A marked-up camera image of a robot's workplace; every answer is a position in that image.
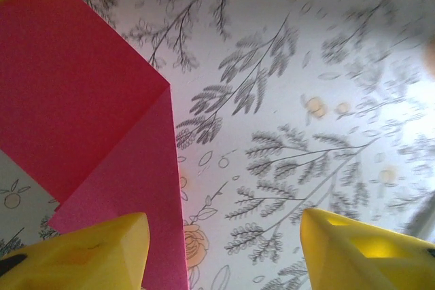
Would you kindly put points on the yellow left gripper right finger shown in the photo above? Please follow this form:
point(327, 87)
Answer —
point(367, 263)

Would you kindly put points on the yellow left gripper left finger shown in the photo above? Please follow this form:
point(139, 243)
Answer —
point(85, 259)

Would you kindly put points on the pink paper sheet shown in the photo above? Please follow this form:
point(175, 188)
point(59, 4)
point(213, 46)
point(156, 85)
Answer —
point(74, 100)

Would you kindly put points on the floral table cloth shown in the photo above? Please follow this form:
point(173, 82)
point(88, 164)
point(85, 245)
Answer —
point(272, 100)

